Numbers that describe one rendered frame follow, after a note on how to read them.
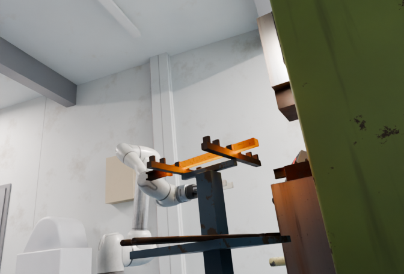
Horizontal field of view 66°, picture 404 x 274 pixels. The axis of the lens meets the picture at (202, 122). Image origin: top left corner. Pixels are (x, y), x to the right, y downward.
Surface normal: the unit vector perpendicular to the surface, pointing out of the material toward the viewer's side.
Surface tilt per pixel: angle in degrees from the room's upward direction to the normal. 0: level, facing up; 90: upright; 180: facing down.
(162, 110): 90
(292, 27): 90
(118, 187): 90
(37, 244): 90
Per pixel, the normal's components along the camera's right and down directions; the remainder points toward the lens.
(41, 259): -0.29, -0.35
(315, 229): -0.49, -0.29
